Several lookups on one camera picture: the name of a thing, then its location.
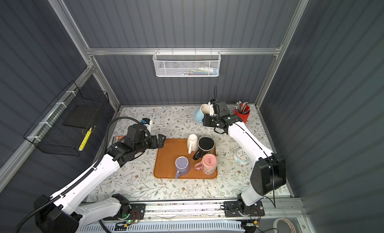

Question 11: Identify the light blue mug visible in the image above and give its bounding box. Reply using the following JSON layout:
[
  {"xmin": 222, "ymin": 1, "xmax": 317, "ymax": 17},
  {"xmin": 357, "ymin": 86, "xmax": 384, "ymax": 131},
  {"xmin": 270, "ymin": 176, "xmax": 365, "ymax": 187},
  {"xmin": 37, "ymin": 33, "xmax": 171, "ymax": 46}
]
[{"xmin": 195, "ymin": 104, "xmax": 212, "ymax": 124}]

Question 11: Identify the orange plastic tray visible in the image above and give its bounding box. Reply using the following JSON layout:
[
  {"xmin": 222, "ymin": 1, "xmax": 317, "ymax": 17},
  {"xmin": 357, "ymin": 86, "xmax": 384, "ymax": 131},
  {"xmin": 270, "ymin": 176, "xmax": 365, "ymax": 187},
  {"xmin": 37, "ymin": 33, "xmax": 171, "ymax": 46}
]
[{"xmin": 153, "ymin": 138, "xmax": 218, "ymax": 180}]

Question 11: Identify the black patterned mug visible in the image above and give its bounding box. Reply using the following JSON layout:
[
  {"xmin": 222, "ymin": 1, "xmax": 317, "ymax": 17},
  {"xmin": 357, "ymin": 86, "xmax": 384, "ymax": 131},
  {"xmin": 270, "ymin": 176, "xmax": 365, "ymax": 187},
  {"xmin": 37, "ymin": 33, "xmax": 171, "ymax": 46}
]
[{"xmin": 193, "ymin": 136, "xmax": 215, "ymax": 160}]

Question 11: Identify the purple mug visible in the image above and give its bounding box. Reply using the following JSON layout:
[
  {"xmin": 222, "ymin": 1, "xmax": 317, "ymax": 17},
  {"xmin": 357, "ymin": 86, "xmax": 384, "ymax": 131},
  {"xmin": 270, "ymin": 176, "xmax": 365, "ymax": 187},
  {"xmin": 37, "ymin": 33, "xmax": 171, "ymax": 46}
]
[{"xmin": 175, "ymin": 156, "xmax": 190, "ymax": 179}]

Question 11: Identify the white mug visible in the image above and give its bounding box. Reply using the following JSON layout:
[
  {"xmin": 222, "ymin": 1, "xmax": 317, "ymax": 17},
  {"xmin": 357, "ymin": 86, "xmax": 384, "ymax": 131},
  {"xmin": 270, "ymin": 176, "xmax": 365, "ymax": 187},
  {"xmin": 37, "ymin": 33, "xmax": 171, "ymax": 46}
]
[{"xmin": 187, "ymin": 134, "xmax": 199, "ymax": 154}]

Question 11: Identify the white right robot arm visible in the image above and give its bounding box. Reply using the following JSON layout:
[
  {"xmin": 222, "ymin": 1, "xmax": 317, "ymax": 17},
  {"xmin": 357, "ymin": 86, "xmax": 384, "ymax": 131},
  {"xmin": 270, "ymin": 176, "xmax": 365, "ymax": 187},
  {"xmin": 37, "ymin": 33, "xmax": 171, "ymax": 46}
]
[{"xmin": 203, "ymin": 114, "xmax": 287, "ymax": 216}]

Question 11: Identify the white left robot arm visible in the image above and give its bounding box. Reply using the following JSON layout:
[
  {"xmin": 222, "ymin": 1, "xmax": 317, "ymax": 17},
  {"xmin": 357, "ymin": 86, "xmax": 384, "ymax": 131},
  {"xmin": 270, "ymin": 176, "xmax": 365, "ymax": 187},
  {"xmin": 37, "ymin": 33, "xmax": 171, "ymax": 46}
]
[{"xmin": 14, "ymin": 118, "xmax": 167, "ymax": 233}]

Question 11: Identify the pink patterned mug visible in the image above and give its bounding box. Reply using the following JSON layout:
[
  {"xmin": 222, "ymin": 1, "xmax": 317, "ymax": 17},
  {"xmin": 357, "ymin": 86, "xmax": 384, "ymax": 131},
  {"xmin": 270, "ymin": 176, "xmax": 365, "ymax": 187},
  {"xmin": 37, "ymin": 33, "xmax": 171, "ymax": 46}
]
[{"xmin": 194, "ymin": 154, "xmax": 218, "ymax": 176}]

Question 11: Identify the red pen holder cup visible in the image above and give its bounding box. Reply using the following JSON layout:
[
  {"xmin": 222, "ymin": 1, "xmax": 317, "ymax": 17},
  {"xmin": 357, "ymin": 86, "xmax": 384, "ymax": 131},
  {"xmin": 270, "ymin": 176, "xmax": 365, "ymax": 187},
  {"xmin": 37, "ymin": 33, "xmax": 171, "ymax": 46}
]
[{"xmin": 235, "ymin": 105, "xmax": 251, "ymax": 124}]

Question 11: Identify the clear highlighter pen pack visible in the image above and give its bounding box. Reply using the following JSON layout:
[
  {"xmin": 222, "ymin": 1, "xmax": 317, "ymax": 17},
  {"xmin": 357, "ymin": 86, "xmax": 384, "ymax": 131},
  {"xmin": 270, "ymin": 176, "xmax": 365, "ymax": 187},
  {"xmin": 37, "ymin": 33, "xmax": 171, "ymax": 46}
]
[{"xmin": 112, "ymin": 136, "xmax": 125, "ymax": 144}]

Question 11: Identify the tape roll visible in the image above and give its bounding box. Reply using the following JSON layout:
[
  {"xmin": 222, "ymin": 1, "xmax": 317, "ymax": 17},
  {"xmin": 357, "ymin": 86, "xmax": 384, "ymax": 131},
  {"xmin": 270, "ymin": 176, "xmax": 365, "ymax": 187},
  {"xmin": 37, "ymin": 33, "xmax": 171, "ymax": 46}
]
[{"xmin": 273, "ymin": 218, "xmax": 298, "ymax": 233}]

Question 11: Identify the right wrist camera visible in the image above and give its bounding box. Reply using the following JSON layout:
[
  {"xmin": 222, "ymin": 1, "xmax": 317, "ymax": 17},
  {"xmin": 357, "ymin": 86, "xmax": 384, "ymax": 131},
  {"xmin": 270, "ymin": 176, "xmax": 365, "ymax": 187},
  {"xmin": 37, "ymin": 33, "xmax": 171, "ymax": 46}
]
[{"xmin": 210, "ymin": 99, "xmax": 230, "ymax": 117}]

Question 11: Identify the white wire mesh basket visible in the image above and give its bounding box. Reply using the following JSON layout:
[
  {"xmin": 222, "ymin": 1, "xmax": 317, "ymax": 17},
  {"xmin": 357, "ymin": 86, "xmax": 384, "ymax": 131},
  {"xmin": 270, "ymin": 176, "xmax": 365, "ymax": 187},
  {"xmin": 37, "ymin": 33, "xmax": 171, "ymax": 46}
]
[{"xmin": 153, "ymin": 50, "xmax": 222, "ymax": 77}]

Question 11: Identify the black wire wall basket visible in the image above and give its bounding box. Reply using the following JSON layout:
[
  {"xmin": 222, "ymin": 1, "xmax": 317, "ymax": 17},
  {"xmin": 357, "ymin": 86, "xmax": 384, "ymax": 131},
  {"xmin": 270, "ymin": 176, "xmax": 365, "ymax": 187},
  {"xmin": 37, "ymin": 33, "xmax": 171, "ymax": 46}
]
[{"xmin": 24, "ymin": 83, "xmax": 109, "ymax": 156}]

